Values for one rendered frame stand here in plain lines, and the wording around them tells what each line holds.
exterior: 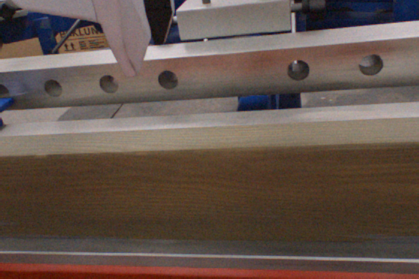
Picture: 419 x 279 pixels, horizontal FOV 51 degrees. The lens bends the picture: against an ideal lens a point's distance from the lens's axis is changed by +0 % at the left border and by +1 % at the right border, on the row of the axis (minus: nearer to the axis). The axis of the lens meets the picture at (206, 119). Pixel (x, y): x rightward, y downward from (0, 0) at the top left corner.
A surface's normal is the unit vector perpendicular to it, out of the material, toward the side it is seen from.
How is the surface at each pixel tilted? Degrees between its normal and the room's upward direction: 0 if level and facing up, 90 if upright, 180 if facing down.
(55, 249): 0
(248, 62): 90
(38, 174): 90
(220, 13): 90
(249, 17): 90
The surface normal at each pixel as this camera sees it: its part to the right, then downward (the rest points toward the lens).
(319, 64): -0.18, 0.46
